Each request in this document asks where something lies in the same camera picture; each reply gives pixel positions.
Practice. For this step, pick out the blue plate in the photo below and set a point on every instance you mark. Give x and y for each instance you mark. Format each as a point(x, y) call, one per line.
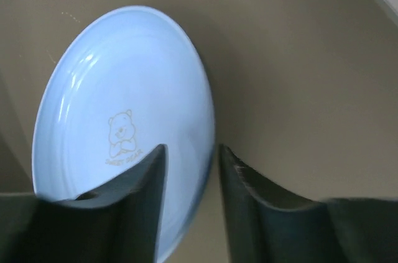
point(130, 81)

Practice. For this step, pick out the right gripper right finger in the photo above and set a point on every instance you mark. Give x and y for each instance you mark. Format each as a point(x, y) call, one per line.
point(267, 223)

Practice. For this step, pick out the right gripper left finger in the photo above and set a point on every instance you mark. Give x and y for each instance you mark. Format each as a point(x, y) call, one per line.
point(117, 221)

